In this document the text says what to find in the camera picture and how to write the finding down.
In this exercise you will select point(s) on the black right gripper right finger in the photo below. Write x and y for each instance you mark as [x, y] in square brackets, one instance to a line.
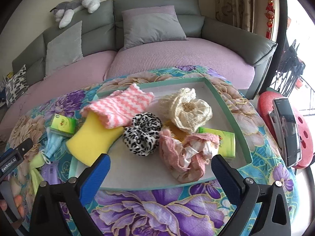
[245, 193]

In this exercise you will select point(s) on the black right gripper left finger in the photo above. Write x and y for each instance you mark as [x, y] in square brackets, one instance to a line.
[47, 217]

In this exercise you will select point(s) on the light green microfibre cloth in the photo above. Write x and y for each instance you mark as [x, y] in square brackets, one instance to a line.
[36, 177]

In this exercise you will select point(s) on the purple tissue pack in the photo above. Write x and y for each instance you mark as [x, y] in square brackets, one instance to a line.
[49, 173]

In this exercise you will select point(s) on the light blue face mask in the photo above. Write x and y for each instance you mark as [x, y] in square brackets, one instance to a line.
[54, 147]

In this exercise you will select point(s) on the yellow green scouring sponge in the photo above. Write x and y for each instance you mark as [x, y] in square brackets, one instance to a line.
[92, 139]

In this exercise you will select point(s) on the green tissue pack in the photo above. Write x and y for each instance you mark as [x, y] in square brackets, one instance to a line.
[227, 141]
[63, 125]

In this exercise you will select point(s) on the black white leopard scrunchie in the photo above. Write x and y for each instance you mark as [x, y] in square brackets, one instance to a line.
[141, 137]

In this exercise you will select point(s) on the pink white striped fluffy cloth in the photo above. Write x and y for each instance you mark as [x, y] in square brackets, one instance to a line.
[120, 107]

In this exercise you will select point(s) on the pink lace scrunchie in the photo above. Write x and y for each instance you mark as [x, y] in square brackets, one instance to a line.
[187, 159]

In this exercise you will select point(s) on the cream lace scrunchie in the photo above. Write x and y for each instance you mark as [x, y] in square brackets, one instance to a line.
[185, 111]

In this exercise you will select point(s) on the person's left hand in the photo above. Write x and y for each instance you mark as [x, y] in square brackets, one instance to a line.
[18, 203]

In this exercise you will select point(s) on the teal rimmed white tray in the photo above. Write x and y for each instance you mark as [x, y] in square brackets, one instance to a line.
[133, 172]

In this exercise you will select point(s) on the floral patterned table cover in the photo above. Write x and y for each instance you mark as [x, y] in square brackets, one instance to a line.
[200, 209]

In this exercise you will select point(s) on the black white patterned cushion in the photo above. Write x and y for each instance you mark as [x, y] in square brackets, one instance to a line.
[16, 86]

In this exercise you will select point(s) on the black smartphone on stand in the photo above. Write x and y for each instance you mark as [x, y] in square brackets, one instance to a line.
[286, 131]

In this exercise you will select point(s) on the red round stool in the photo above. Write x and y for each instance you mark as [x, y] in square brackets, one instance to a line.
[264, 107]

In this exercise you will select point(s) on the grey centre cushion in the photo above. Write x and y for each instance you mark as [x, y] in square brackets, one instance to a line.
[64, 50]

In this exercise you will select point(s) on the mauve sofa seat cover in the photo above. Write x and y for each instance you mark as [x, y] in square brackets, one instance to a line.
[104, 65]

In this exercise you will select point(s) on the black metal drying rack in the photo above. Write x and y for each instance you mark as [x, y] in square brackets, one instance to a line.
[292, 72]

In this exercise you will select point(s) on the grey white plush dog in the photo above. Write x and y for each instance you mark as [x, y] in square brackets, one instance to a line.
[64, 11]

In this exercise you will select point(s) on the grey leather sofa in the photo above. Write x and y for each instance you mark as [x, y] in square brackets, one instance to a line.
[103, 31]

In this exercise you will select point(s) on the grey mauve right cushion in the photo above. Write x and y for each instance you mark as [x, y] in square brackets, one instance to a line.
[151, 24]

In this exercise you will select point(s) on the beige patterned curtain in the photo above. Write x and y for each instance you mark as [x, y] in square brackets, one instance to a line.
[237, 13]

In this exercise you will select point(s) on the red hanging ornament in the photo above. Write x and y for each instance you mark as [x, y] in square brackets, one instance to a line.
[270, 15]

